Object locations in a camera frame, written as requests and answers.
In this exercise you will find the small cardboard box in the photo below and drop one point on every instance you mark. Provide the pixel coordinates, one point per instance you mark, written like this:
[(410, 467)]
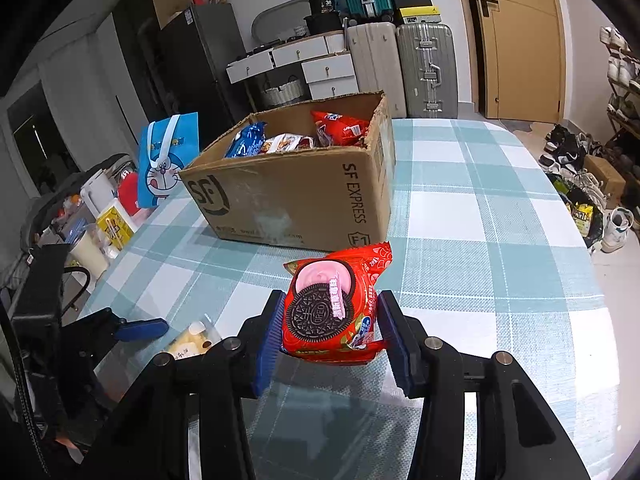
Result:
[(606, 180)]

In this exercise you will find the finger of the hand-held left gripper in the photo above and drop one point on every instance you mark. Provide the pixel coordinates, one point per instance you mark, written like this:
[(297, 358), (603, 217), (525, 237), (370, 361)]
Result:
[(145, 329)]

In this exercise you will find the brown cardboard box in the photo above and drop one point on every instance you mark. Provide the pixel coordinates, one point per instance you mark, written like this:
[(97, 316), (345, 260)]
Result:
[(280, 200)]

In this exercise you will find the red cookie packet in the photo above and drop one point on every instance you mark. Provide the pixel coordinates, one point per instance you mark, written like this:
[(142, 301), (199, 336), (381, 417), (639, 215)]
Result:
[(320, 310)]

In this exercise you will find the shoe rack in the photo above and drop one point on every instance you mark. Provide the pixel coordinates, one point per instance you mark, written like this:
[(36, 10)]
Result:
[(622, 110)]

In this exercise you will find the blue snack packet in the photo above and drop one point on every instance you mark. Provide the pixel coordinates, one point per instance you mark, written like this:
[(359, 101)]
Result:
[(245, 142)]

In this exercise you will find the orange white snack packet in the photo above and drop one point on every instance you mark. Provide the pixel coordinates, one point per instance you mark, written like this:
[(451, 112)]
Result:
[(285, 143)]

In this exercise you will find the white drawer unit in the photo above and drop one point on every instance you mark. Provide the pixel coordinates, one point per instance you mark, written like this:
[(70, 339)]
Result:
[(325, 70)]

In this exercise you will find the large red snack bag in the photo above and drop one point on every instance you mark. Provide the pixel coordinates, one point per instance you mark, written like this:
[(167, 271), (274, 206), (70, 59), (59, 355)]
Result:
[(345, 127)]

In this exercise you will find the white kettle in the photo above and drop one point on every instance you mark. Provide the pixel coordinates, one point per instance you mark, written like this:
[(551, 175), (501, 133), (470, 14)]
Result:
[(97, 192)]

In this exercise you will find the red round container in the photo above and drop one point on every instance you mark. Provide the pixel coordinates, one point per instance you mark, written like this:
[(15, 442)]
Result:
[(129, 191)]

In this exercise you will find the white wicker basket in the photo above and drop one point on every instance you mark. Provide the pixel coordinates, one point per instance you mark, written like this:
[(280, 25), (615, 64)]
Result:
[(282, 91)]

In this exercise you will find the pile of shoes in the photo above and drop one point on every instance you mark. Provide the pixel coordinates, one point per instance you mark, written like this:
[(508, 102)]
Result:
[(570, 155)]

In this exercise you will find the yellow black box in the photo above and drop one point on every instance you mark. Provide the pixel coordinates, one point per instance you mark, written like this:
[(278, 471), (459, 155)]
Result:
[(419, 14)]

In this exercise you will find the clear yellow snack packet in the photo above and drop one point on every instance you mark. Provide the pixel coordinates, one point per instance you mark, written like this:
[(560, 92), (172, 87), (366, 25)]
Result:
[(192, 342)]

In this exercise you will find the blue cartoon bag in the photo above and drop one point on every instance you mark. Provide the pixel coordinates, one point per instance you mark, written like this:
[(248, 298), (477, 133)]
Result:
[(160, 170)]

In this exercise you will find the white sneaker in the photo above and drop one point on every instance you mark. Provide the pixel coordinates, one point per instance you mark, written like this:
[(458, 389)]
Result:
[(617, 230)]

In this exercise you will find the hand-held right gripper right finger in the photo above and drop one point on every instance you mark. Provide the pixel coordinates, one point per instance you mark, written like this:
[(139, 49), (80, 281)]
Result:
[(395, 345)]

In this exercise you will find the dark grey fridge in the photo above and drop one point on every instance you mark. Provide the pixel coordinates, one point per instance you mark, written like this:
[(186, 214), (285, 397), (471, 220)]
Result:
[(200, 60)]

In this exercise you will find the silver suitcase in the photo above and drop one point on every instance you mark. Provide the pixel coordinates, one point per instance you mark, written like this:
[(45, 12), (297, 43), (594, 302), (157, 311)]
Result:
[(427, 67)]

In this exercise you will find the grey oval tub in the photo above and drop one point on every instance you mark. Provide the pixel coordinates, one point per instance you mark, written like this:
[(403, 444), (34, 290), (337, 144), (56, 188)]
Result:
[(277, 17)]

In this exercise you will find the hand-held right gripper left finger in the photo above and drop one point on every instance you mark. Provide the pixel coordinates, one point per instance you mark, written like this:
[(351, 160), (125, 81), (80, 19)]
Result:
[(267, 355)]

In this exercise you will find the white cup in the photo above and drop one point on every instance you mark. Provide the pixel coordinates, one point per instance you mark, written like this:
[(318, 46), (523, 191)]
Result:
[(89, 252)]

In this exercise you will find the beige suitcase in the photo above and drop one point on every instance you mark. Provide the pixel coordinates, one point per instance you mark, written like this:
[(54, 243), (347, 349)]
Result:
[(375, 65)]

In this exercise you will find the wooden door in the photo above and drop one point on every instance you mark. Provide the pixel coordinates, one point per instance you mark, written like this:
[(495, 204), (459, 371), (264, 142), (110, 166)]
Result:
[(520, 40)]

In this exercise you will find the black printed box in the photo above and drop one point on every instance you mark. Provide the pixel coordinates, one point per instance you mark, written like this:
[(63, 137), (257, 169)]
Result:
[(321, 1)]

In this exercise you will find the yellow white box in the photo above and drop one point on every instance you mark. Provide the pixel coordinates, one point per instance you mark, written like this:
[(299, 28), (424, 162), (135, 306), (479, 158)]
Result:
[(116, 225)]

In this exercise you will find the yellow black bag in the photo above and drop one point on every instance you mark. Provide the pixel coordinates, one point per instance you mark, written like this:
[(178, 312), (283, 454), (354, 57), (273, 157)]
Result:
[(582, 219)]

